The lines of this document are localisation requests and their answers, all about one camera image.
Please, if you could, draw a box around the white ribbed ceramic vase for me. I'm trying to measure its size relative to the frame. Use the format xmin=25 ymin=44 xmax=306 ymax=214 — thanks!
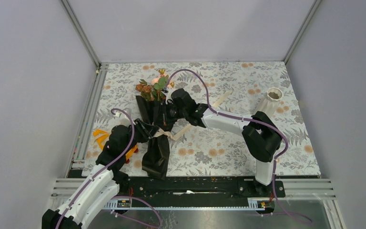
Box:
xmin=255 ymin=87 xmax=283 ymax=118

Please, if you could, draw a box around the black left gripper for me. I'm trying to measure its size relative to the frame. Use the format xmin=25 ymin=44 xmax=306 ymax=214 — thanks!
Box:
xmin=122 ymin=118 xmax=159 ymax=154

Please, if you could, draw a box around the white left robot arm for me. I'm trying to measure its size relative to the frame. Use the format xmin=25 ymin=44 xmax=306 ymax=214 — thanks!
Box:
xmin=41 ymin=119 xmax=159 ymax=229

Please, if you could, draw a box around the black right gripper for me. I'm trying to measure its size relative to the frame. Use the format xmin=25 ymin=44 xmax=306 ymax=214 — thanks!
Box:
xmin=154 ymin=101 xmax=188 ymax=125

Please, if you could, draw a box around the orange toy block cart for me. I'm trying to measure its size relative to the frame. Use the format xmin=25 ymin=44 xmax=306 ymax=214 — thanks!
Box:
xmin=92 ymin=128 xmax=139 ymax=164

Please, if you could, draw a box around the aluminium frame rail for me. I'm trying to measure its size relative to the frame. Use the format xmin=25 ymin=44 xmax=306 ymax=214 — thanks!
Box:
xmin=59 ymin=0 xmax=101 ymax=69

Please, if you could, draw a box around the peach flower bouquet black wrap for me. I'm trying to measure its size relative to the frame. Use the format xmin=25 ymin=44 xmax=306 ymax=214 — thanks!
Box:
xmin=135 ymin=69 xmax=174 ymax=180

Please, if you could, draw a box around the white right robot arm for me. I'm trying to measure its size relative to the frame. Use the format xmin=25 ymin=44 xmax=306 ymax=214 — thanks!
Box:
xmin=164 ymin=88 xmax=283 ymax=197

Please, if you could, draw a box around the cream ribbon with gold text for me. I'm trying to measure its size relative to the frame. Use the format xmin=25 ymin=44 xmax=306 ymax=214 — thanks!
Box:
xmin=152 ymin=91 xmax=234 ymax=142

